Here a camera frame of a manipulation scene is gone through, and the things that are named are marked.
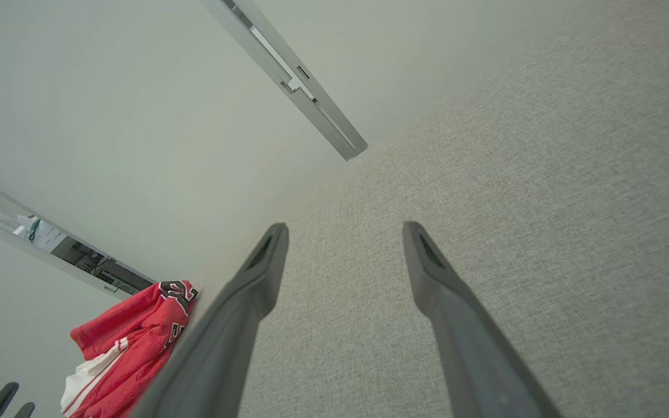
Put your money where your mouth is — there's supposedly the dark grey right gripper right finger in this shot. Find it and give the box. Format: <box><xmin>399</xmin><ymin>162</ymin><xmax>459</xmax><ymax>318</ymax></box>
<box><xmin>402</xmin><ymin>221</ymin><xmax>562</xmax><ymax>418</ymax></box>

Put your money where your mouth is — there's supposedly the red jersey with number 23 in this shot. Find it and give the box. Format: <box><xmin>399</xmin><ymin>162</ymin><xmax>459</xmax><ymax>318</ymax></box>
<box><xmin>60</xmin><ymin>280</ymin><xmax>198</xmax><ymax>418</ymax></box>

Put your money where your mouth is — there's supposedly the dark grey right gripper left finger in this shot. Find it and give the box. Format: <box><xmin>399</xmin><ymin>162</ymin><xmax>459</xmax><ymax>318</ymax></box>
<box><xmin>130</xmin><ymin>223</ymin><xmax>289</xmax><ymax>418</ymax></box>

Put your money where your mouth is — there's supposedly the grey metal partition post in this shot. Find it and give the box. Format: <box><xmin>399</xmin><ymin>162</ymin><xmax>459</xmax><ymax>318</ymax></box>
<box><xmin>200</xmin><ymin>0</ymin><xmax>368</xmax><ymax>161</ymax></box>

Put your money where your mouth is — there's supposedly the clutter behind partition gap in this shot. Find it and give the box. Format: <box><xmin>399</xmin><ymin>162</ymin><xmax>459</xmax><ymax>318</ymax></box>
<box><xmin>0</xmin><ymin>168</ymin><xmax>156</xmax><ymax>301</ymax></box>

